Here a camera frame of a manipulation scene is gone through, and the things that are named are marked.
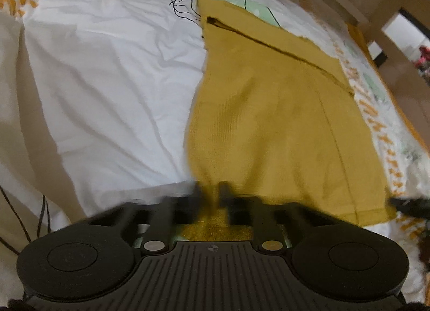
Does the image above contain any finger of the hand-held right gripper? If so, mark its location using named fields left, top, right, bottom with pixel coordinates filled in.
left=387, top=196, right=430, bottom=220

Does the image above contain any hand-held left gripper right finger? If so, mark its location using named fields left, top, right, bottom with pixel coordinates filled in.
left=218, top=180, right=355, bottom=255

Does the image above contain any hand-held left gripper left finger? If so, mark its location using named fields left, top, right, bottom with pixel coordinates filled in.
left=87, top=180, right=209, bottom=255

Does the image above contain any mustard yellow knit sweater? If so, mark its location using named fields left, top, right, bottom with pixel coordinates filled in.
left=182, top=0, right=397, bottom=242

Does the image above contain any pile of colourful clothes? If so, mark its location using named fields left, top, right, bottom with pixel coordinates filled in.
left=416, top=45, right=430, bottom=78

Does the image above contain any white printed duvet cover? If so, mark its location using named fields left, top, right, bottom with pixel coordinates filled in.
left=0, top=0, right=430, bottom=311

